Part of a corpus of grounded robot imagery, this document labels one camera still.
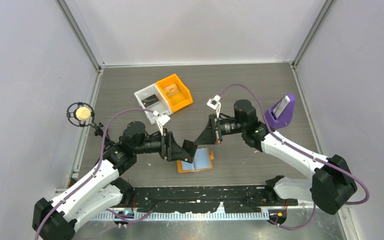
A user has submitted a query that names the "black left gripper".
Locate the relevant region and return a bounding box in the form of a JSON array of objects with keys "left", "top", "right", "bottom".
[{"left": 133, "top": 128, "right": 190, "bottom": 162}]

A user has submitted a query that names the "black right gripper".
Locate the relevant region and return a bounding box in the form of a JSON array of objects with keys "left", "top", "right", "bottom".
[{"left": 195, "top": 113, "right": 246, "bottom": 146}]

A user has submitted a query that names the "black credit card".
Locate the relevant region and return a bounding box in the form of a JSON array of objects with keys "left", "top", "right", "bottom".
[{"left": 182, "top": 139, "right": 198, "bottom": 163}]

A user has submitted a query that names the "orange card holder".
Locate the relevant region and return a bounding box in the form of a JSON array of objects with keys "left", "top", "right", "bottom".
[{"left": 177, "top": 147, "right": 215, "bottom": 174}]

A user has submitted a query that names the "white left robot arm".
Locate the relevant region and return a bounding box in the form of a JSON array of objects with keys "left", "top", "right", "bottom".
[{"left": 32, "top": 121, "right": 192, "bottom": 240}]

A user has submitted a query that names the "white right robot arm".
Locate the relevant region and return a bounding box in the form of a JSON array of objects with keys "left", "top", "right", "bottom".
[{"left": 193, "top": 95, "right": 358, "bottom": 215}]

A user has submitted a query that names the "black card stack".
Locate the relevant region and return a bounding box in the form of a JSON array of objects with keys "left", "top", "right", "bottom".
[{"left": 141, "top": 94, "right": 160, "bottom": 108}]

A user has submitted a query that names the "tan card stack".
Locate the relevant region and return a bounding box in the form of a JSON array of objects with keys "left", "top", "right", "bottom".
[{"left": 163, "top": 83, "right": 180, "bottom": 98}]

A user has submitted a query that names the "orange plastic bin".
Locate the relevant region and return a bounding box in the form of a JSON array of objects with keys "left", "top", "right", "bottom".
[{"left": 156, "top": 73, "right": 194, "bottom": 113}]

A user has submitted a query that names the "white plastic bin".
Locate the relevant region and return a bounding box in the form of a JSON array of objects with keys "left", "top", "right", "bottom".
[{"left": 134, "top": 83, "right": 173, "bottom": 115}]

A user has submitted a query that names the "purple metronome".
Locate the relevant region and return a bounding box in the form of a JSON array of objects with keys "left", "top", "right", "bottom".
[{"left": 264, "top": 93, "right": 296, "bottom": 130}]

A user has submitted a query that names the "black microphone tripod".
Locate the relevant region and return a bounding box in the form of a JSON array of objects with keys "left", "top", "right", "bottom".
[{"left": 93, "top": 122, "right": 111, "bottom": 147}]

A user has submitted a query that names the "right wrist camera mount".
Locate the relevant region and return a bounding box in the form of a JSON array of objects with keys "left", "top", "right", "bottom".
[{"left": 206, "top": 94, "right": 221, "bottom": 118}]

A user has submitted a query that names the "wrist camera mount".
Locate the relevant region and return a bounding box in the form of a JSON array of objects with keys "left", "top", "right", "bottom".
[
  {"left": 152, "top": 111, "right": 171, "bottom": 135},
  {"left": 206, "top": 94, "right": 221, "bottom": 118}
]

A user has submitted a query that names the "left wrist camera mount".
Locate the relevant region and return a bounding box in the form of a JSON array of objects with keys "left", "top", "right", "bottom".
[{"left": 152, "top": 111, "right": 171, "bottom": 135}]

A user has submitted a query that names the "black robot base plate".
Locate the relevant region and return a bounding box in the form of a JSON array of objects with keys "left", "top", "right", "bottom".
[{"left": 115, "top": 185, "right": 298, "bottom": 214}]

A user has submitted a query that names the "aluminium front rail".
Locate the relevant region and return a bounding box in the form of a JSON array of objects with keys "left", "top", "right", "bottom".
[{"left": 89, "top": 209, "right": 270, "bottom": 222}]

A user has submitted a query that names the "microphone with shock mount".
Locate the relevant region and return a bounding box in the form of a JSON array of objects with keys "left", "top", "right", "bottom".
[{"left": 66, "top": 102, "right": 96, "bottom": 128}]

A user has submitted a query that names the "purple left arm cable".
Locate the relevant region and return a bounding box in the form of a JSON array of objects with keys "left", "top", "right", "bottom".
[{"left": 33, "top": 108, "right": 160, "bottom": 240}]

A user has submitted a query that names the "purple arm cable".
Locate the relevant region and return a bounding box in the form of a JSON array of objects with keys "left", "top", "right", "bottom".
[
  {"left": 219, "top": 83, "right": 370, "bottom": 231},
  {"left": 33, "top": 108, "right": 160, "bottom": 240}
]

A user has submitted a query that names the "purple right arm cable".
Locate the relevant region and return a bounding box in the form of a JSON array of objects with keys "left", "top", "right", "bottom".
[{"left": 219, "top": 83, "right": 370, "bottom": 231}]

